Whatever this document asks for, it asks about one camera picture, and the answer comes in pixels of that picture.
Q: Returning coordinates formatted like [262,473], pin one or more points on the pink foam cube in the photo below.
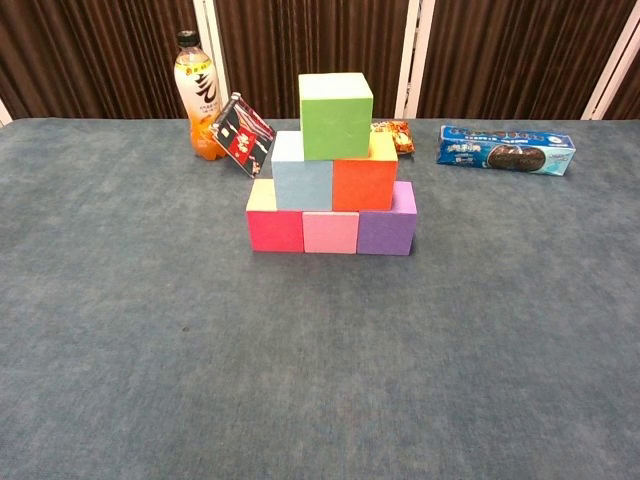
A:
[330,232]

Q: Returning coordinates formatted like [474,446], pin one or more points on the red foam cube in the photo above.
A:
[275,230]

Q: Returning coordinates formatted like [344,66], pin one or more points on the light blue foam cube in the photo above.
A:
[302,185]

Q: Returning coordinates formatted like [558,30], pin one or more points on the purple foam cube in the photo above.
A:
[387,232]

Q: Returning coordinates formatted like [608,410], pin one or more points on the orange foam cube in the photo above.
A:
[362,185]

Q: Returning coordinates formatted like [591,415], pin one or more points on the green foam cube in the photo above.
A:
[337,125]

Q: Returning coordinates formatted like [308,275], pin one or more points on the red black card box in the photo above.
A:
[245,137]

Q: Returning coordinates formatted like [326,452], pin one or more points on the green orange snack bag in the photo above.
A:
[400,136]

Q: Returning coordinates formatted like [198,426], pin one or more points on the orange drink bottle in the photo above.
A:
[200,90]

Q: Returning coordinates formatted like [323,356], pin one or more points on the blue felt table mat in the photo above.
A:
[200,400]

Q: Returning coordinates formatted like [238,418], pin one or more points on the dark brown curtain panel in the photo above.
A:
[280,40]
[627,97]
[500,50]
[100,35]

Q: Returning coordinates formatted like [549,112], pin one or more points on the blue cookie package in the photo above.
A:
[505,150]

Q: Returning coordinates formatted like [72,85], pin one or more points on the white partition post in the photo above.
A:
[4,112]
[212,40]
[412,55]
[612,70]

